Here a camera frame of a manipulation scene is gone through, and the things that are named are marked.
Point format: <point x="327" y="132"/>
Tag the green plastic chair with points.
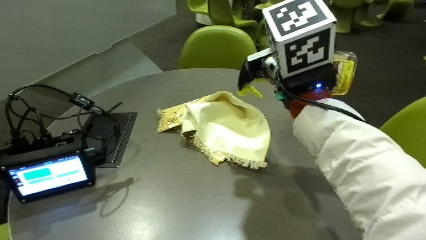
<point x="216" y="48"/>
<point x="408" y="130"/>

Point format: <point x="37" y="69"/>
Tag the black electronics box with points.
<point x="41" y="146"/>

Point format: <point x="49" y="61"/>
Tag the white marker cube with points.
<point x="299" y="20"/>

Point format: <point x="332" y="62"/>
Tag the clear bottle with yellow label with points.
<point x="346" y="71"/>

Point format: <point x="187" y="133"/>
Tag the black palm camera module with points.
<point x="255" y="68"/>

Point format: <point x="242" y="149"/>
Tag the cream fringed cloth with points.
<point x="231" y="126"/>

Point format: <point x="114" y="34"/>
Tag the small black touchscreen device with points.
<point x="49" y="176"/>

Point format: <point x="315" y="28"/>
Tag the group of green chairs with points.
<point x="222" y="11"/>

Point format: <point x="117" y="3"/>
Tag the flat black ribbed box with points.
<point x="118" y="136"/>

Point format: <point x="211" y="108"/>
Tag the small yellow object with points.
<point x="251" y="90"/>

